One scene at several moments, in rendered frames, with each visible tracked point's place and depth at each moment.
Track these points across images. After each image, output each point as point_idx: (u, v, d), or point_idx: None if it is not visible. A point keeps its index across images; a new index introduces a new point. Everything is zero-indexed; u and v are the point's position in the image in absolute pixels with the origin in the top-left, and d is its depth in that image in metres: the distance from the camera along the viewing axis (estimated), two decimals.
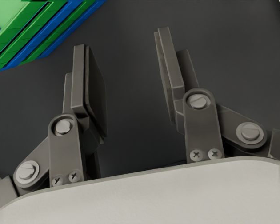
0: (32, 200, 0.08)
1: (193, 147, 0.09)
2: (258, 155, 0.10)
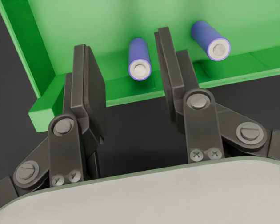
0: (32, 200, 0.08)
1: (193, 147, 0.09)
2: (258, 155, 0.10)
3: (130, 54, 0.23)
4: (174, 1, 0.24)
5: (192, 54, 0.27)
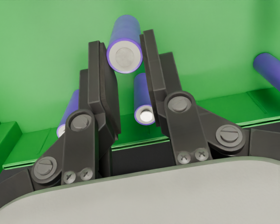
0: (32, 200, 0.08)
1: (180, 150, 0.09)
2: (239, 156, 0.10)
3: (64, 113, 0.22)
4: None
5: None
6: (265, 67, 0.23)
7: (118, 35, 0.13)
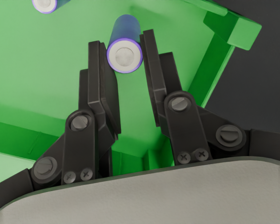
0: (32, 200, 0.08)
1: (180, 150, 0.09)
2: (239, 156, 0.10)
3: None
4: (78, 31, 0.26)
5: None
6: None
7: None
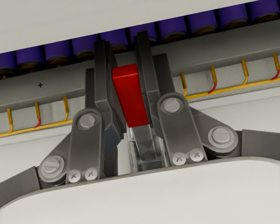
0: (32, 200, 0.08)
1: (174, 151, 0.09)
2: (232, 158, 0.10)
3: None
4: None
5: None
6: None
7: (11, 66, 0.20)
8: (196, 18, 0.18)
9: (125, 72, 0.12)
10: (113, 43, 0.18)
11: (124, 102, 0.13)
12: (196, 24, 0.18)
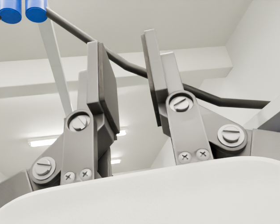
0: (32, 200, 0.08)
1: (181, 150, 0.09)
2: (241, 156, 0.10)
3: None
4: None
5: None
6: None
7: None
8: None
9: None
10: None
11: None
12: None
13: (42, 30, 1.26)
